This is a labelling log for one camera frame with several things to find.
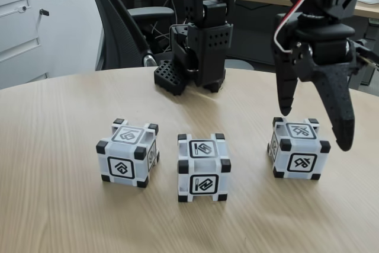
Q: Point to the white cube with scissors symbol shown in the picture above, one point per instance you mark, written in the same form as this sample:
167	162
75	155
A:
305	149

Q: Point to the white cube with bar symbols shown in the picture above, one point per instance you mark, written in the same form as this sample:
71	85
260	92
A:
204	165

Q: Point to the white cube with house symbol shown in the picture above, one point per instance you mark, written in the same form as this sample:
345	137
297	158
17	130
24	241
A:
118	150

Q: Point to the black office chair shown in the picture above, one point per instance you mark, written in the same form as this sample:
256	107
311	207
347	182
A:
118	22

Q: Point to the white drawer cabinet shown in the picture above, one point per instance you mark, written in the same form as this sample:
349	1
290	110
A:
68	28

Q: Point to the black cabinet key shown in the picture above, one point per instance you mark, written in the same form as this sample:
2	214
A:
44	12

